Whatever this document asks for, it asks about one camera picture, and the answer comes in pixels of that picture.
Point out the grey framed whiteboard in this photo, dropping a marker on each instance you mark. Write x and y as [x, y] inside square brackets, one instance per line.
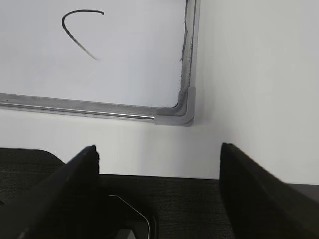
[127, 59]

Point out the black base mat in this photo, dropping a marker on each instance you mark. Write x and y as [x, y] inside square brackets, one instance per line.
[137, 207]

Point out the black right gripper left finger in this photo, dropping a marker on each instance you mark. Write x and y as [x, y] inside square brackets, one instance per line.
[62, 206]

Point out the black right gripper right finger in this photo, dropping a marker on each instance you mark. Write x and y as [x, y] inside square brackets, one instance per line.
[259, 205]

